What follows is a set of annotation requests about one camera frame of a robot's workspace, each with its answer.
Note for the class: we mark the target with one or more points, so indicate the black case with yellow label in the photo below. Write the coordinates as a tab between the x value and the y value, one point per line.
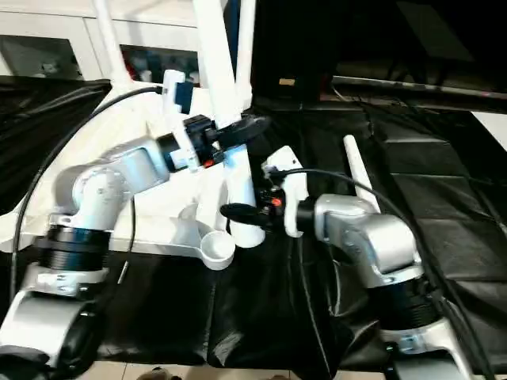
293	39

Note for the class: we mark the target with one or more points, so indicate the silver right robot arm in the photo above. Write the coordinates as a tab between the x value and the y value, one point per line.
376	237

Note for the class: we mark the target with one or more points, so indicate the white cabinet with windows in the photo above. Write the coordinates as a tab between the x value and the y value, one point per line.
59	23

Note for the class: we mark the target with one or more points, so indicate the white plastic table leg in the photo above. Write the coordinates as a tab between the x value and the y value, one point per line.
218	71
111	43
358	166
245	51

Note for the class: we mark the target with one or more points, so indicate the silver metal bar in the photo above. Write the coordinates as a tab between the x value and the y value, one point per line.
428	87

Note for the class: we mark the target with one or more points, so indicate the white plastic table top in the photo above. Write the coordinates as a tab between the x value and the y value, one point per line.
99	130

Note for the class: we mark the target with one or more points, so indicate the white flat board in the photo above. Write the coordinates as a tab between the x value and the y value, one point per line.
493	126

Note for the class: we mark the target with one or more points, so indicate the black mat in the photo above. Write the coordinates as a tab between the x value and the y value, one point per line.
237	308

